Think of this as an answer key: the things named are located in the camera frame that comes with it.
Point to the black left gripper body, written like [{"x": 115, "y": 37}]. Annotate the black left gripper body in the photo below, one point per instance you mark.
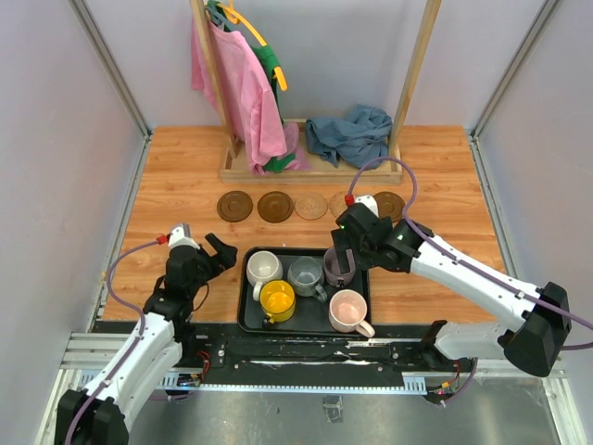
[{"x": 208, "y": 269}]

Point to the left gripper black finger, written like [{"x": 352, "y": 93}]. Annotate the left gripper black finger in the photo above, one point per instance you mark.
[
  {"x": 219, "y": 247},
  {"x": 227, "y": 257}
]

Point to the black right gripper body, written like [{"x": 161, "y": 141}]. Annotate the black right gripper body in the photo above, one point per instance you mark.
[{"x": 364, "y": 253}]

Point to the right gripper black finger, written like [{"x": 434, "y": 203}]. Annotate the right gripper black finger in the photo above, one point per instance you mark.
[
  {"x": 339, "y": 237},
  {"x": 344, "y": 261}
]

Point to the purple glass mug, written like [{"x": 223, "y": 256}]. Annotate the purple glass mug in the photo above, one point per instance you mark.
[{"x": 333, "y": 274}]

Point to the woven rattan coaster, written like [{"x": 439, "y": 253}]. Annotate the woven rattan coaster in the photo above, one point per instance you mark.
[
  {"x": 311, "y": 206},
  {"x": 337, "y": 204}
]

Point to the brown wooden coaster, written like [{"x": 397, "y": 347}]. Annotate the brown wooden coaster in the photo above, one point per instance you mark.
[
  {"x": 390, "y": 205},
  {"x": 275, "y": 207},
  {"x": 234, "y": 206}
]

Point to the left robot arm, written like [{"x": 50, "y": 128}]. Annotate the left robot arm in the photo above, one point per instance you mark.
[{"x": 104, "y": 410}]

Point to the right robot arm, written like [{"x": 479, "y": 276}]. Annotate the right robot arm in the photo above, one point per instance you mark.
[{"x": 532, "y": 322}]

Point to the white speckled mug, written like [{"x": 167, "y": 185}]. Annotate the white speckled mug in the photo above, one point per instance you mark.
[{"x": 263, "y": 267}]

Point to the grey mug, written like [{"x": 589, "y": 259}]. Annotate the grey mug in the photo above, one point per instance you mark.
[{"x": 306, "y": 277}]

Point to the pink mug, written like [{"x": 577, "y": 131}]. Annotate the pink mug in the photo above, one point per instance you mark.
[{"x": 347, "y": 313}]

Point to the yellow mug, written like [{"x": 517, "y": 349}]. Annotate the yellow mug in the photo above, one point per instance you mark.
[{"x": 277, "y": 301}]

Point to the black plastic tray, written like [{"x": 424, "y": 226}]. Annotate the black plastic tray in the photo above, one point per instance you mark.
[{"x": 311, "y": 318}]

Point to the wooden clothes rack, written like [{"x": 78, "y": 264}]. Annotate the wooden clothes rack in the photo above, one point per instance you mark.
[{"x": 234, "y": 168}]

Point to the blue crumpled cloth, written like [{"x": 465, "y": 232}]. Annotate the blue crumpled cloth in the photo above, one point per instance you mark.
[{"x": 357, "y": 138}]

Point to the pink shirt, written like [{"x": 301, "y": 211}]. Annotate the pink shirt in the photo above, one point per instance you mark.
[{"x": 271, "y": 145}]

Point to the green garment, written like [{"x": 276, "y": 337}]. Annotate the green garment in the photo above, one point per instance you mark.
[{"x": 273, "y": 69}]

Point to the yellow clothes hanger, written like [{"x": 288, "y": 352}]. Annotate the yellow clothes hanger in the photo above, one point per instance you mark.
[{"x": 278, "y": 72}]

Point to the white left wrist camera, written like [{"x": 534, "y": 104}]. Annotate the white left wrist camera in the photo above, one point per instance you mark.
[{"x": 180, "y": 235}]

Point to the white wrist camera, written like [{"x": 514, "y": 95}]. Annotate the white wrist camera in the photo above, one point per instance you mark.
[
  {"x": 370, "y": 202},
  {"x": 180, "y": 235}
]

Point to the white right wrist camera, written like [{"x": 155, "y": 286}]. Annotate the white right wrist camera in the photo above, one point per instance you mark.
[{"x": 370, "y": 202}]

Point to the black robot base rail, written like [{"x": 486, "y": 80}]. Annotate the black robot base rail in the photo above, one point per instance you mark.
[{"x": 236, "y": 357}]

